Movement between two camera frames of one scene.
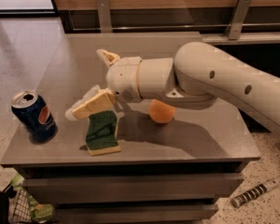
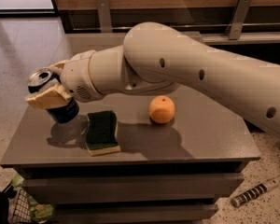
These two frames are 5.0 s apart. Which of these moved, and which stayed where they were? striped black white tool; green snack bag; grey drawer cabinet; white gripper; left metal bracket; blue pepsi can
Moved: blue pepsi can; white gripper
Stayed: green snack bag; striped black white tool; grey drawer cabinet; left metal bracket
